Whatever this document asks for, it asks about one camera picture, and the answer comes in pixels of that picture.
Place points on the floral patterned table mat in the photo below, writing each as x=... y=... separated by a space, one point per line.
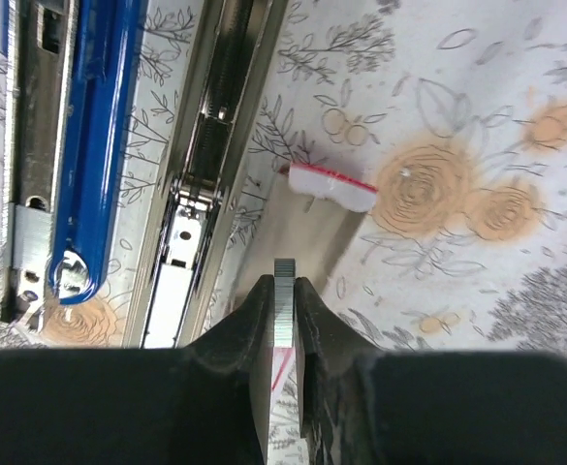
x=454 y=111

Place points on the silver staple strip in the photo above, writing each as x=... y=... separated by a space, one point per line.
x=28 y=237
x=284 y=302

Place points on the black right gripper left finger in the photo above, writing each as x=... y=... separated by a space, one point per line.
x=205 y=403

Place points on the blue stapler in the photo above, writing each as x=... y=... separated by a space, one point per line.
x=71 y=74

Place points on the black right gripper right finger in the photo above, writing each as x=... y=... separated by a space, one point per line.
x=363 y=405

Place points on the red and white staple box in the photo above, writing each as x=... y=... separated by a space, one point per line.
x=311 y=216

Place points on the beige stapler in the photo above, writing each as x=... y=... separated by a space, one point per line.
x=193 y=207

